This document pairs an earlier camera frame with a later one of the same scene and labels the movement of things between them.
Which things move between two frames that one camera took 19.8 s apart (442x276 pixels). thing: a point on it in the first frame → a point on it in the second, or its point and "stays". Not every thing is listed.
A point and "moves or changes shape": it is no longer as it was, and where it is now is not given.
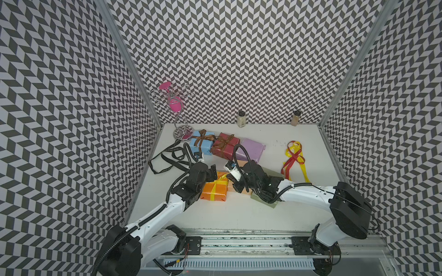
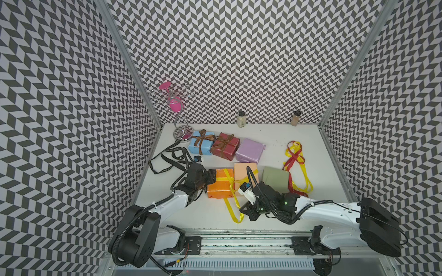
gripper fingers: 232,167 → 245,190
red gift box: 224,146 stays
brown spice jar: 294,119 stays
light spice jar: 242,119 stays
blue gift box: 206,145 stays
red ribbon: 300,159 stays
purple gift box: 255,149 stays
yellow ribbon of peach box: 295,150 stays
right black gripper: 236,184 → 250,212
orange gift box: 216,191 moves or changes shape
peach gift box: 231,188 moves or changes shape
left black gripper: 212,173 stays
